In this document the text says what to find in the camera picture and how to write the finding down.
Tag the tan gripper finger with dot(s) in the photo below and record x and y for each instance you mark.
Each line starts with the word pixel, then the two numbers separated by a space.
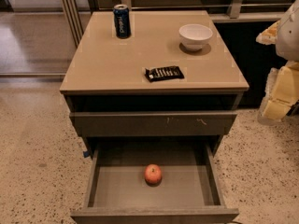
pixel 274 110
pixel 269 35

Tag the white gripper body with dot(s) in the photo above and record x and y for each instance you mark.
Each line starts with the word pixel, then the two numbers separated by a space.
pixel 289 36

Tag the red apple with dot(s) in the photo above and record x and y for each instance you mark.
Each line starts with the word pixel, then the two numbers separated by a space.
pixel 153 174

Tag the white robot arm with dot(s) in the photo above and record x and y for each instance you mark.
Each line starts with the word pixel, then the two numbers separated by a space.
pixel 287 47

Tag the grey drawer cabinet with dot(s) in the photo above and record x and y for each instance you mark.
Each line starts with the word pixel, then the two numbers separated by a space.
pixel 107 74

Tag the white bowl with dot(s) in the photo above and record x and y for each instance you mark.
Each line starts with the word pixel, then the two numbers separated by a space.
pixel 194 36

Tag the black snack bar wrapper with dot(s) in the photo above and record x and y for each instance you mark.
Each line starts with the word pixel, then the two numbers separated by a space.
pixel 163 73

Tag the blue soda can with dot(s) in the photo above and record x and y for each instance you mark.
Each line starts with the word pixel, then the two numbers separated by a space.
pixel 122 21

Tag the blue tape piece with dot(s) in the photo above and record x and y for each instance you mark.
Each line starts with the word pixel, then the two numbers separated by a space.
pixel 86 154

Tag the metal window frame rail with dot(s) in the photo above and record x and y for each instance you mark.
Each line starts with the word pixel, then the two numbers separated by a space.
pixel 174 3

